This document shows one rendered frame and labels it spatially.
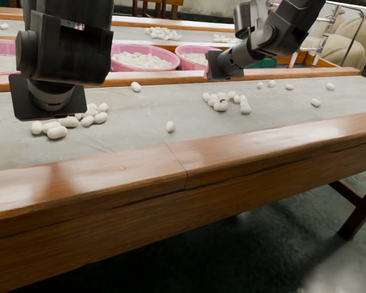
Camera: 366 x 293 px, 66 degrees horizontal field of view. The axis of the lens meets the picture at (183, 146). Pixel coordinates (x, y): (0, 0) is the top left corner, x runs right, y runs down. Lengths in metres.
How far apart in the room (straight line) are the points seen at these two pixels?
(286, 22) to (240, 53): 0.11
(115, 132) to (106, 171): 0.16
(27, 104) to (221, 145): 0.37
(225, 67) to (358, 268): 1.27
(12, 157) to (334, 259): 1.45
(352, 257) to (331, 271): 0.18
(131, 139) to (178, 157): 0.13
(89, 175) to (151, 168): 0.11
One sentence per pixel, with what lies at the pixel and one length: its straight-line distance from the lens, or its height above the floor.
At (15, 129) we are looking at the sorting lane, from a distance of 0.66.
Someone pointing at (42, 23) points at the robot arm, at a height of 1.01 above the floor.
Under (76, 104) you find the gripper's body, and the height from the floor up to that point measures 0.86.
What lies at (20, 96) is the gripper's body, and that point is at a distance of 0.48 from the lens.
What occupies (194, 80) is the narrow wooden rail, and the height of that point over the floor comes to 0.75.
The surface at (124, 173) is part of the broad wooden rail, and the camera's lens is 0.49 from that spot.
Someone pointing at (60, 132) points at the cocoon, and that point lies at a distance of 0.61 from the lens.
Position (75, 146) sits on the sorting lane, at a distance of 0.59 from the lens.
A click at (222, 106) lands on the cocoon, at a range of 0.79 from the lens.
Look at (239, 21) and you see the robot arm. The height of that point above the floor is 0.99.
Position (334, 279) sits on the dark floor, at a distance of 1.56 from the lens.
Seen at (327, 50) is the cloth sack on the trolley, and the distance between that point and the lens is 3.81.
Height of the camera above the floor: 1.08
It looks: 34 degrees down
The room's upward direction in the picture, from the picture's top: 12 degrees clockwise
